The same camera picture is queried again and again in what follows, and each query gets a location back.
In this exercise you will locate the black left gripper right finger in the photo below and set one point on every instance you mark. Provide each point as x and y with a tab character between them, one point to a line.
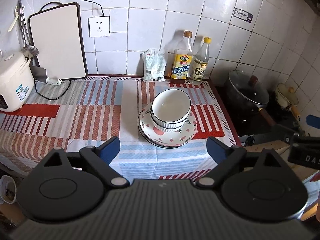
228	161

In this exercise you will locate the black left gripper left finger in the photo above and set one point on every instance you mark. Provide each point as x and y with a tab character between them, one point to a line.
97	162

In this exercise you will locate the white carrot bunny plate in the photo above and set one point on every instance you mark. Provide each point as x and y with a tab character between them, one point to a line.
145	124

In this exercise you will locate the large white ribbed bowl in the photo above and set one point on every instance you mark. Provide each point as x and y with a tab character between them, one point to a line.
171	105

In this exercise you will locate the teal egg print plate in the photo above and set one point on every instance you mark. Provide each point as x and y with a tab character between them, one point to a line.
170	140

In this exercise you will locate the small white ribbed bowl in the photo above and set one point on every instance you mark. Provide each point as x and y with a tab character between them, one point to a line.
168	126

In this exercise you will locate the black gas stove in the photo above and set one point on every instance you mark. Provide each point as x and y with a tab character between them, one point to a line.
252	128

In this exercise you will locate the striped woven table mat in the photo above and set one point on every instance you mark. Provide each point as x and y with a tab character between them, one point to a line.
91	111

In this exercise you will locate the cream enamel pot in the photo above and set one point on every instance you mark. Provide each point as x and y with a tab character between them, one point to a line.
287	99

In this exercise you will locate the black cooking pot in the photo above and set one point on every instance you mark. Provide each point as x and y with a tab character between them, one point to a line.
247	91

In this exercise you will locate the white power plug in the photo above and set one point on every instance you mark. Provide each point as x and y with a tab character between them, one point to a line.
55	82

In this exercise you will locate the white container on floor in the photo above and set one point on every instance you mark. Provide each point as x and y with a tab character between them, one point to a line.
8	189

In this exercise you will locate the yellow cap vinegar bottle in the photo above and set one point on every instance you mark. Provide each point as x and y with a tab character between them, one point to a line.
200	62

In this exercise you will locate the white plastic seasoning bag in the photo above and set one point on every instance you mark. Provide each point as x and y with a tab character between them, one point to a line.
154	64

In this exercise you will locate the white rice cooker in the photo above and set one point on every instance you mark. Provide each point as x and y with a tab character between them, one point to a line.
16	81

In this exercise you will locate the yellow label cooking wine bottle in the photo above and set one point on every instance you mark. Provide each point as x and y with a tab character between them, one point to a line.
183	57

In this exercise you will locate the metal ladle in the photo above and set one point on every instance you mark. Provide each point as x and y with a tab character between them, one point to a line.
28	50

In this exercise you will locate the white cutting board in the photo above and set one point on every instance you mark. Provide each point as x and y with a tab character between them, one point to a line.
57	34

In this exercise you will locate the white rice spoon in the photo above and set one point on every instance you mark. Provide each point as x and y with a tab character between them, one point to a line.
14	20

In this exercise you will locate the white wall socket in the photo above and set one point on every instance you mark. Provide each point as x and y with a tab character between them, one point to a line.
99	26

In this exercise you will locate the wall sticker label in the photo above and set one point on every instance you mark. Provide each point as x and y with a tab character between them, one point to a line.
243	15

